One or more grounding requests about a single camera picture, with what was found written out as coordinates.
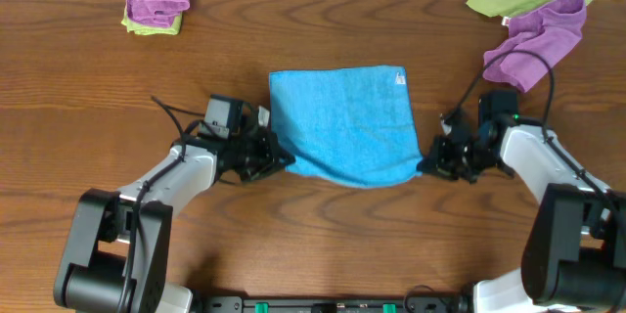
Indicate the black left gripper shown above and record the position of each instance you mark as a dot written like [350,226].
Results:
[267,152]

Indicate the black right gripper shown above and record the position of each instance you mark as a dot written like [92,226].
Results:
[445,155]

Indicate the blue microfiber cloth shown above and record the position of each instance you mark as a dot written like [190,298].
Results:
[351,126]

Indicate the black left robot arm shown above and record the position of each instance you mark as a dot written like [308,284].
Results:
[116,254]

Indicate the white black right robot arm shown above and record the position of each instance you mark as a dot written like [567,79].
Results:
[574,259]

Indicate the folded green cloth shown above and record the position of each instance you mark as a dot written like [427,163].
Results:
[140,29]

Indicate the loose purple cloth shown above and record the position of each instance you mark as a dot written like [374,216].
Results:
[537,41]

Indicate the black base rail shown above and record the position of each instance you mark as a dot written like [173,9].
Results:
[421,303]

